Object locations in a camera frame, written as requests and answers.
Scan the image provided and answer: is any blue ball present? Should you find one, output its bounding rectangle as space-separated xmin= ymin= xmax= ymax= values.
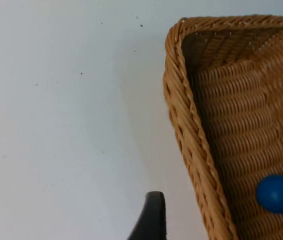
xmin=255 ymin=174 xmax=283 ymax=215

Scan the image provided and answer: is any pale brown wicker basket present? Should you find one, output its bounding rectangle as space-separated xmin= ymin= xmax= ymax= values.
xmin=163 ymin=14 xmax=283 ymax=240

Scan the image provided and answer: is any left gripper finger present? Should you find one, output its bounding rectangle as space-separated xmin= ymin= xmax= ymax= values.
xmin=126 ymin=191 xmax=168 ymax=240

